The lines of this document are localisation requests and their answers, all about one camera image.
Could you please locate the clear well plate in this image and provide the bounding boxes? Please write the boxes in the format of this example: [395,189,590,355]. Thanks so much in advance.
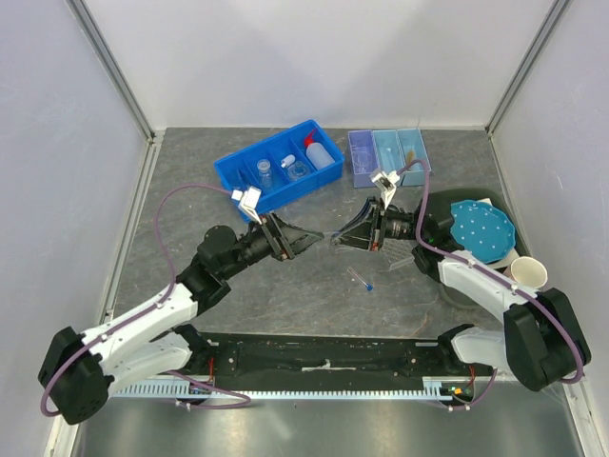
[382,239,415,271]

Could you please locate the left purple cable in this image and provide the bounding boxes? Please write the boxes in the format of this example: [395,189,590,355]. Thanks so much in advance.
[40,183,253,419]

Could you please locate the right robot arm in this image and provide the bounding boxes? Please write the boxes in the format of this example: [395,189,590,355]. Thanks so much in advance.
[331,193,591,391]

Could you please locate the purple small tray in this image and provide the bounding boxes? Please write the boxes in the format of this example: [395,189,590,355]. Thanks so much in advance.
[347,129,378,189]

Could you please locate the clear glass jar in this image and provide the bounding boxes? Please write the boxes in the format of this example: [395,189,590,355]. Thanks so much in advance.
[256,159,274,192]

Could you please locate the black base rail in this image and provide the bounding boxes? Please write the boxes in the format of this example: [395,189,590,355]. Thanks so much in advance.
[175,325,492,392]

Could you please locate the light blue middle tray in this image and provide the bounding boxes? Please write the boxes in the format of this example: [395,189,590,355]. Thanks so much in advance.
[372,129,405,174]

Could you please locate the pink mug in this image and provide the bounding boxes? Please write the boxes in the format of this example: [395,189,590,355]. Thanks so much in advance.
[509,256,548,289]

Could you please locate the small glass beaker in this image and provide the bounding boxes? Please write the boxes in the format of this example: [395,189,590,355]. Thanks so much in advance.
[351,148,376,174]

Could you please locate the dark green tray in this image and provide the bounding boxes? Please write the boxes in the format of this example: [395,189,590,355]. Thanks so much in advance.
[415,187,529,309]

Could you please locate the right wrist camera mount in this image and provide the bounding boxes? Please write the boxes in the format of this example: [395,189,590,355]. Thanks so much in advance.
[369,169,401,209]

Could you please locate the blue divided plastic bin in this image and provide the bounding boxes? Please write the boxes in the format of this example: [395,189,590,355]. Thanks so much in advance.
[214,120,344,214]

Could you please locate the light blue right tray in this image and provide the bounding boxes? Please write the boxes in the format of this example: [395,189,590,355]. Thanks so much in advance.
[397,129,432,187]

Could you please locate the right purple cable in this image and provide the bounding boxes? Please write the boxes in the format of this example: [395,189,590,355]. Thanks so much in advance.
[394,159,586,411]

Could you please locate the blue safety goggles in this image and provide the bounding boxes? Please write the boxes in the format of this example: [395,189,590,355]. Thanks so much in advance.
[235,169,258,190]

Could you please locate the light blue tray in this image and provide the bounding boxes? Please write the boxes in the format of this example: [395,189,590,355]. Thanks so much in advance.
[372,129,405,174]
[397,129,432,187]

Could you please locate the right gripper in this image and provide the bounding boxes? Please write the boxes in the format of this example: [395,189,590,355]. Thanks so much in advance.
[332,196,428,250]

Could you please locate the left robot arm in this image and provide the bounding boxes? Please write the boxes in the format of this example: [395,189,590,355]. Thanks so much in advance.
[38,213,324,425]

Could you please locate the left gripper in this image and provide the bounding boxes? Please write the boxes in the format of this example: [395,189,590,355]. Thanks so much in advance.
[221,210,324,279]

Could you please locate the blue dotted plate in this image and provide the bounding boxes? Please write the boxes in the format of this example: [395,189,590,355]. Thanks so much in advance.
[450,200,516,264]

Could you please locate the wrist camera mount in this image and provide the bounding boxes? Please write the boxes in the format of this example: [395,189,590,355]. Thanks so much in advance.
[231,187,262,225]
[369,169,401,209]

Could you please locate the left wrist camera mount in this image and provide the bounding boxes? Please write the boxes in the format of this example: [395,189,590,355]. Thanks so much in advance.
[231,187,262,225]

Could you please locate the red cap wash bottle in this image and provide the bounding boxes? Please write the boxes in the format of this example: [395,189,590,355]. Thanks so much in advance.
[304,129,334,169]

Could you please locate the glass flask white stopper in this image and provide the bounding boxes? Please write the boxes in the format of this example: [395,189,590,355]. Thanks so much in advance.
[280,154,311,182]

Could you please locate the purple cable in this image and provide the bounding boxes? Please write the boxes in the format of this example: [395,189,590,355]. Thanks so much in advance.
[394,159,586,411]
[40,183,253,419]

